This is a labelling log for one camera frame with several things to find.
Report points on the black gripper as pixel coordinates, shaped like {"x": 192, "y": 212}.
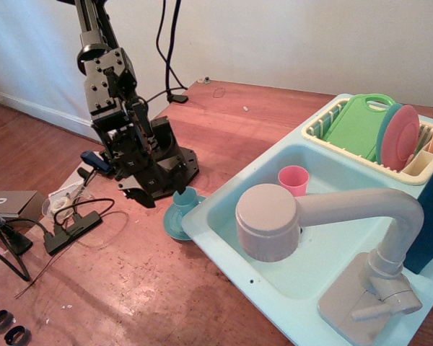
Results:
{"x": 146, "y": 176}

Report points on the teal plastic cup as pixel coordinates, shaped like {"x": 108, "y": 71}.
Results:
{"x": 186, "y": 201}

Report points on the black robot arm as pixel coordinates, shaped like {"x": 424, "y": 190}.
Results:
{"x": 119, "y": 115}

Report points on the pink plastic cup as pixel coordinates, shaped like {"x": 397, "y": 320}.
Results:
{"x": 295, "y": 179}

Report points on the light blue toy sink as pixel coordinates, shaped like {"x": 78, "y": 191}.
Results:
{"x": 212, "y": 227}

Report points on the teal saucer plate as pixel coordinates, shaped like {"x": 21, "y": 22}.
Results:
{"x": 172, "y": 220}

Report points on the blue clamp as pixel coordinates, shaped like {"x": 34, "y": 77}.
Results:
{"x": 95, "y": 161}

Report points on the clear tape roll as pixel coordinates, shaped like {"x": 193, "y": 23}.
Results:
{"x": 53, "y": 205}

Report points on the black usb hub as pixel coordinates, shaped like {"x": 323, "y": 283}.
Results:
{"x": 62, "y": 237}

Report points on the grey cardboard box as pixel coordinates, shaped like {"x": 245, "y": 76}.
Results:
{"x": 21, "y": 204}

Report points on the black power plug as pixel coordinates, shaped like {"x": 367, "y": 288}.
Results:
{"x": 18, "y": 242}

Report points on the green cutting board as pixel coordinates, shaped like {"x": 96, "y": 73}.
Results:
{"x": 356, "y": 127}

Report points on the grey toy faucet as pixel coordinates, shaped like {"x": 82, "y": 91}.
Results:
{"x": 344, "y": 250}

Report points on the pink plate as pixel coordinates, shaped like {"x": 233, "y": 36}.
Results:
{"x": 400, "y": 138}

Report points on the teal plate in rack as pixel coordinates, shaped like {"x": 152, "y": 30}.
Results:
{"x": 392, "y": 110}

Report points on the cream dish rack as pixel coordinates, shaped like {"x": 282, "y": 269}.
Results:
{"x": 419, "y": 167}

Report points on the black cable foot mount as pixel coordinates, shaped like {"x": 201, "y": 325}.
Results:
{"x": 177, "y": 98}

